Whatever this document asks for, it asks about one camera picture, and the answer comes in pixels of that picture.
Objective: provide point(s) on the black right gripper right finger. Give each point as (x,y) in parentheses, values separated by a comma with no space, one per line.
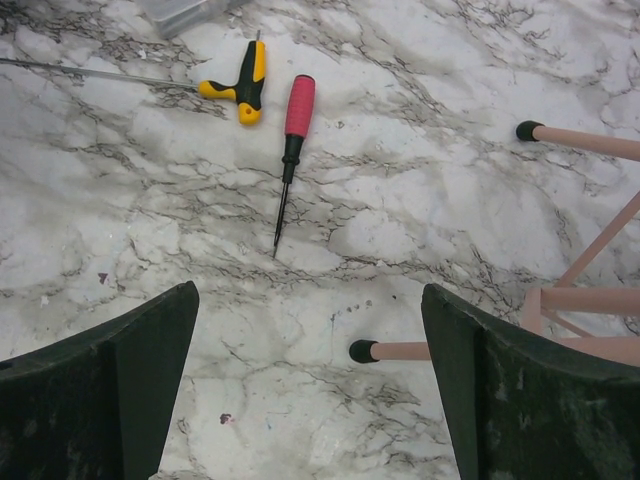
(519,406)

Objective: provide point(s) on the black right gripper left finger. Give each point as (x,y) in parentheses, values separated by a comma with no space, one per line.
(98,404)

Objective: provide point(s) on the pink tripod music stand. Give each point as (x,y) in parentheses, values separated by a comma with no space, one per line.
(564,296)

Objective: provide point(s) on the clear plastic screw box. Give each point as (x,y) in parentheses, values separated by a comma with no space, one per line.
(172,17)

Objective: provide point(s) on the yellow black T-handle tool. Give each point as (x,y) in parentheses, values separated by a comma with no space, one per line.
(245,93)

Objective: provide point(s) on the red handled screwdriver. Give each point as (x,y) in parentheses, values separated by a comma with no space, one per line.
(297,123)

